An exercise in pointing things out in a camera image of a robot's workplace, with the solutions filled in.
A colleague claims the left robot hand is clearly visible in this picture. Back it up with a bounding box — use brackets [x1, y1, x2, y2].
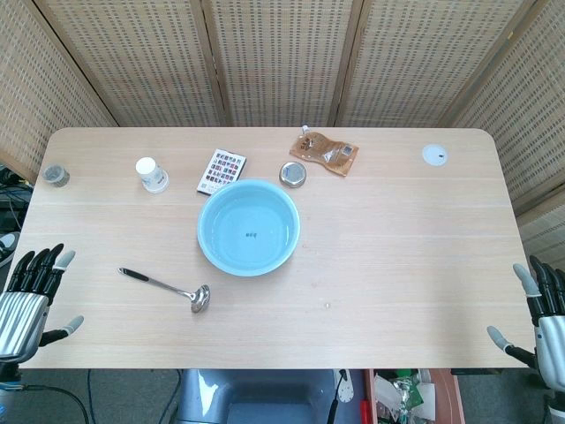
[0, 242, 85, 362]

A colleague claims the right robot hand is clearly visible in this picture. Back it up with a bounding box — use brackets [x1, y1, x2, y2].
[486, 254, 565, 390]

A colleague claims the metal ladle black handle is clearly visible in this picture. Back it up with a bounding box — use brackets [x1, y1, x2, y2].
[117, 267, 211, 314]

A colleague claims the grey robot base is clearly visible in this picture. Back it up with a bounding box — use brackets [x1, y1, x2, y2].
[176, 368, 342, 424]

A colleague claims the light blue bowl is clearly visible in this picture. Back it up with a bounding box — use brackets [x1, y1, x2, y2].
[196, 178, 303, 278]

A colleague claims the black white sneaker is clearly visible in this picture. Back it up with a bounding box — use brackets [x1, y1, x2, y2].
[0, 231, 21, 269]

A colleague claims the small grey jar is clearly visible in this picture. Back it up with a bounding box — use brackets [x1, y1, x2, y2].
[41, 163, 71, 188]

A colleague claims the red bin with clutter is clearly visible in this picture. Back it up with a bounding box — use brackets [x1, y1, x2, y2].
[360, 368, 464, 424]

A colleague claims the white plastic cup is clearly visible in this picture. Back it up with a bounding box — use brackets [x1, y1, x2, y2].
[134, 157, 170, 194]

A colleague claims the white round grommet cover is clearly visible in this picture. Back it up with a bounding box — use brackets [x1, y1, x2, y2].
[421, 143, 451, 167]

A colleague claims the card with coloured squares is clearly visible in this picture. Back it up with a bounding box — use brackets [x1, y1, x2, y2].
[196, 148, 248, 196]

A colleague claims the brown spout pouch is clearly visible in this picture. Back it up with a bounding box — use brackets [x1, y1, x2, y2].
[289, 125, 359, 178]

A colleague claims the round metal tin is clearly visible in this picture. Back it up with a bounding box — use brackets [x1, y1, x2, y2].
[278, 161, 307, 189]

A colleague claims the bamboo folding screen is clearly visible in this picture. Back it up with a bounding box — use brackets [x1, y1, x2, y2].
[0, 0, 565, 231]

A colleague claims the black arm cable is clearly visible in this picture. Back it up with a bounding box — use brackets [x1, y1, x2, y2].
[17, 385, 97, 424]

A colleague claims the blue cable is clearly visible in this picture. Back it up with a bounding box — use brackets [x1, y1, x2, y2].
[86, 369, 96, 424]

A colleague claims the black cable bundle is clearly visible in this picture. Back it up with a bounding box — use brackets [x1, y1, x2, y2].
[0, 165, 34, 235]

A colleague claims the white plastic bracket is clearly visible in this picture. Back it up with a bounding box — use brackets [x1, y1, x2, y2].
[333, 368, 357, 405]

